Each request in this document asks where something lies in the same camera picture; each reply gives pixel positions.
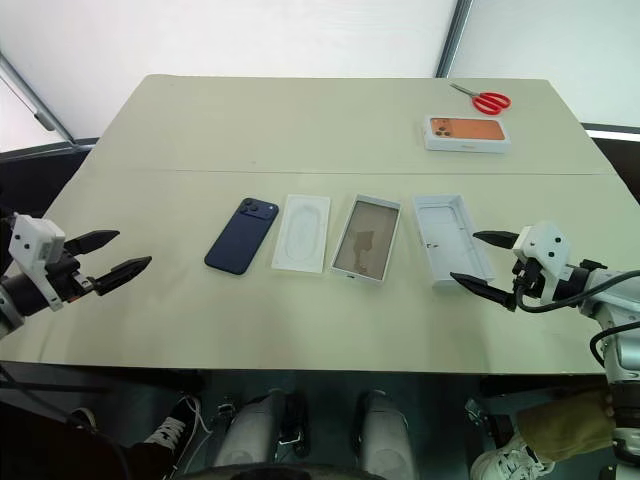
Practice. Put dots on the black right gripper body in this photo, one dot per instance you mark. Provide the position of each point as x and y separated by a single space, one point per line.
530 280

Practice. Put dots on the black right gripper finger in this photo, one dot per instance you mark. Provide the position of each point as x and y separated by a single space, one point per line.
487 292
500 238

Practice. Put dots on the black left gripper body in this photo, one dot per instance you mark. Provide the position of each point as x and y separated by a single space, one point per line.
65 280

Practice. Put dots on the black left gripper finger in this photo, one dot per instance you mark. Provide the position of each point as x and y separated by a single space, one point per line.
120 275
92 241

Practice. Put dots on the white phone box base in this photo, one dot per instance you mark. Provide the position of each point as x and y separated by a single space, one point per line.
366 240
452 240

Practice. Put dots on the dark blue smartphone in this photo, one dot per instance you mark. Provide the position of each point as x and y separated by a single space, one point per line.
241 237

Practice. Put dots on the white paper insert tray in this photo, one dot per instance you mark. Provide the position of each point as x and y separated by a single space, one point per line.
302 234

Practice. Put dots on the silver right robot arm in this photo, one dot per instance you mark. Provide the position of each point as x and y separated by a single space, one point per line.
625 305

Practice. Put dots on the orange phone retail box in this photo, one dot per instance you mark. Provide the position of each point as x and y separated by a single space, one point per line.
467 132

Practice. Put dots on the black side counter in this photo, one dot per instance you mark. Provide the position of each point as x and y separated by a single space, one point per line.
35 160
617 160

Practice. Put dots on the khaki trouser leg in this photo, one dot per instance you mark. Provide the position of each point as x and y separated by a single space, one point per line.
565 425

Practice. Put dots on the black sneaker white laces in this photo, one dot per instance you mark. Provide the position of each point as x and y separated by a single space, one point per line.
172 425

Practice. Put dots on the grey rounded robot leg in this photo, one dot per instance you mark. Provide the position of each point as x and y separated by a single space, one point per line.
255 435
385 435

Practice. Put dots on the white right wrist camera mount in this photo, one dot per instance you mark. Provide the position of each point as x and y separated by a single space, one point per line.
545 245

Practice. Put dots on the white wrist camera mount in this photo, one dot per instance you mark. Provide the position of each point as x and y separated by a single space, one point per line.
545 245
32 240

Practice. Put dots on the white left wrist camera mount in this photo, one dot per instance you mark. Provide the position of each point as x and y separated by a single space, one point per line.
32 240

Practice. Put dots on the grey metal frame bar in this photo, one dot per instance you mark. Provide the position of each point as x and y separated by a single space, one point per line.
452 37
30 90

